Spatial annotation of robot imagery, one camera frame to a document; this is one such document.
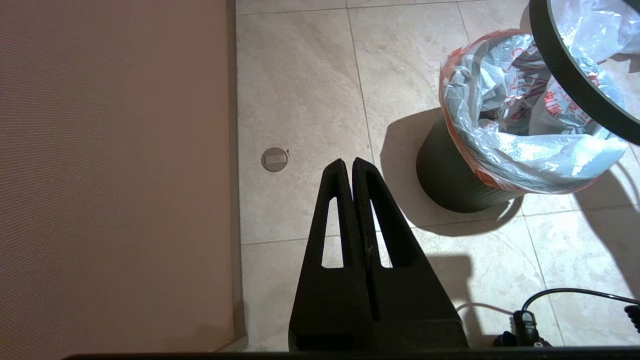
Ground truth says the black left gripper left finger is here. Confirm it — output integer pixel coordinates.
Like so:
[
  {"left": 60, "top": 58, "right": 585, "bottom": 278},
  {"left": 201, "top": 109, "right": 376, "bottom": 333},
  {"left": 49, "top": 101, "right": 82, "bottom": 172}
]
[{"left": 288, "top": 159, "right": 375, "bottom": 351}]

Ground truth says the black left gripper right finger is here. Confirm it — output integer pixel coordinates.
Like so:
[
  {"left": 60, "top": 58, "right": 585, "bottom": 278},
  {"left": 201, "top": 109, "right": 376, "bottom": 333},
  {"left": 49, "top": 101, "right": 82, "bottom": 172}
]
[{"left": 352, "top": 157, "right": 469, "bottom": 351}]

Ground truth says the translucent white trash bag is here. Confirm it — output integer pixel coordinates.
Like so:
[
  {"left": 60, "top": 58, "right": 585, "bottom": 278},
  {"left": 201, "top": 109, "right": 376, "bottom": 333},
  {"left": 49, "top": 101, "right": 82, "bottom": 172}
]
[{"left": 439, "top": 29, "right": 630, "bottom": 195}]

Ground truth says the grey bin rim ring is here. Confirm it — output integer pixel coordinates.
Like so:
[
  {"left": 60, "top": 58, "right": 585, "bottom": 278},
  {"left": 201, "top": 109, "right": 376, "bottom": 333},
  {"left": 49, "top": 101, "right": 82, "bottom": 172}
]
[{"left": 529, "top": 0, "right": 640, "bottom": 147}]

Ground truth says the used translucent orange-drawstring trash bag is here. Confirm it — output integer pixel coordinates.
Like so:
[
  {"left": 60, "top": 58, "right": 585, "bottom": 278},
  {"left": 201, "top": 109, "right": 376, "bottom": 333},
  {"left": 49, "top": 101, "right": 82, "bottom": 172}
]
[{"left": 547, "top": 0, "right": 640, "bottom": 63}]

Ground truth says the black trash bin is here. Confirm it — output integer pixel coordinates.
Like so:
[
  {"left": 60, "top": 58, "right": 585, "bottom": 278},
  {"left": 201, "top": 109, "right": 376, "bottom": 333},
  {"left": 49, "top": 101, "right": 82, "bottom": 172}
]
[{"left": 416, "top": 116, "right": 523, "bottom": 213}]

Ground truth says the thin white cable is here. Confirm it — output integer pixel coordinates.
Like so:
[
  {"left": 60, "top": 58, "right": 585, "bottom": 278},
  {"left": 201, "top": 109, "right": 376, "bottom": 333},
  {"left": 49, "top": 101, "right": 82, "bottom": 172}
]
[{"left": 455, "top": 302, "right": 516, "bottom": 317}]

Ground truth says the black cable with plug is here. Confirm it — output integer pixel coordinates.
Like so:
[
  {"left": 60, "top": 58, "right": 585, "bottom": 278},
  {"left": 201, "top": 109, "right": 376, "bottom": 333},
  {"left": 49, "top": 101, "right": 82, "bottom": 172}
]
[{"left": 492, "top": 288, "right": 640, "bottom": 348}]

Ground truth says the black braided cable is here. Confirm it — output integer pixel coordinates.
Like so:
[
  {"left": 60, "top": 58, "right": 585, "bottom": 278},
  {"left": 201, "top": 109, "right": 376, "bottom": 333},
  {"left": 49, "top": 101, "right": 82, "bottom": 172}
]
[{"left": 624, "top": 305, "right": 640, "bottom": 335}]

